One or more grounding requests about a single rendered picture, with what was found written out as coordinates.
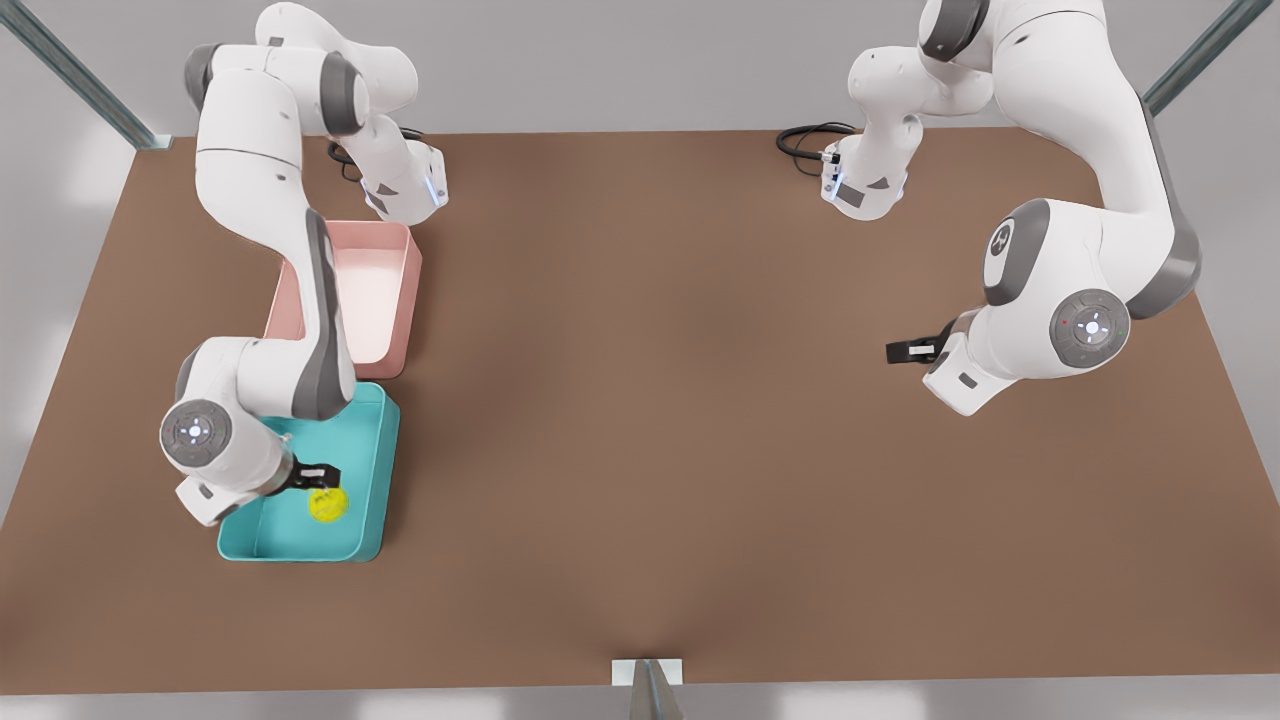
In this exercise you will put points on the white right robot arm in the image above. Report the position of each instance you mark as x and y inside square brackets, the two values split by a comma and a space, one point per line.
[250, 170]

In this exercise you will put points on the pink plastic tray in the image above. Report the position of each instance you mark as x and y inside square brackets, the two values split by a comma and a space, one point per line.
[375, 290]

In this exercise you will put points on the silver frame post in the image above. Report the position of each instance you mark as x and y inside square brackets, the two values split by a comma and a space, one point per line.
[75, 70]
[1195, 50]
[650, 690]

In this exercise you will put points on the teal plastic tray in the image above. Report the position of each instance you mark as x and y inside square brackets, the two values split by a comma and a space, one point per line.
[365, 470]

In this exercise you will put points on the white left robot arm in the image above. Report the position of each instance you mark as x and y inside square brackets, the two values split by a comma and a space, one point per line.
[1080, 240]

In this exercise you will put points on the yellow tennis ball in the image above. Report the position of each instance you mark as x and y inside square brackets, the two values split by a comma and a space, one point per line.
[328, 504]

